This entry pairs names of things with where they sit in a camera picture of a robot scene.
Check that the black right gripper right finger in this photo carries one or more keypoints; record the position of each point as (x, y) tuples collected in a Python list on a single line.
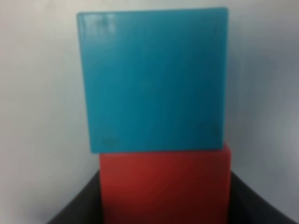
[(247, 207)]

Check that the blue cube block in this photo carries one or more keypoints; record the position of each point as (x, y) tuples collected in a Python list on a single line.
[(154, 80)]

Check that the red cube block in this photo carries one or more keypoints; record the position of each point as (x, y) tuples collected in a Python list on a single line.
[(186, 187)]

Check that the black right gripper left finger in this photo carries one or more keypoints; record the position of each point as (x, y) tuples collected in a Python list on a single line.
[(85, 208)]

